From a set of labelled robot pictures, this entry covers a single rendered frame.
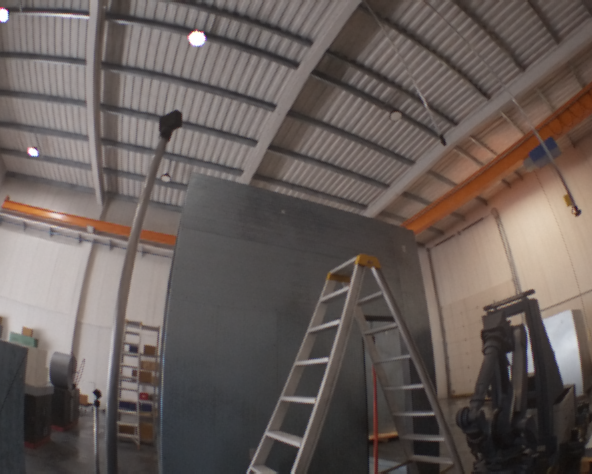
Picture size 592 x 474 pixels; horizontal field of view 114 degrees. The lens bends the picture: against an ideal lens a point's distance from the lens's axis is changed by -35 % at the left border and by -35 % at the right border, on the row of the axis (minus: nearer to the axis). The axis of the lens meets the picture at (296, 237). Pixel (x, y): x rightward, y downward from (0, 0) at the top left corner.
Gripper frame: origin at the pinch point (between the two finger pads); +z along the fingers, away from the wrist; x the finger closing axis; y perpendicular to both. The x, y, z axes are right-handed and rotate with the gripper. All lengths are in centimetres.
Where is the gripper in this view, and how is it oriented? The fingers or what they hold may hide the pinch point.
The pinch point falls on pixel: (480, 452)
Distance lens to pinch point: 266.7
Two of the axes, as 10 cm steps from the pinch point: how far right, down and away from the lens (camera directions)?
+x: -7.9, 1.2, -5.9
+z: 3.4, 9.1, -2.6
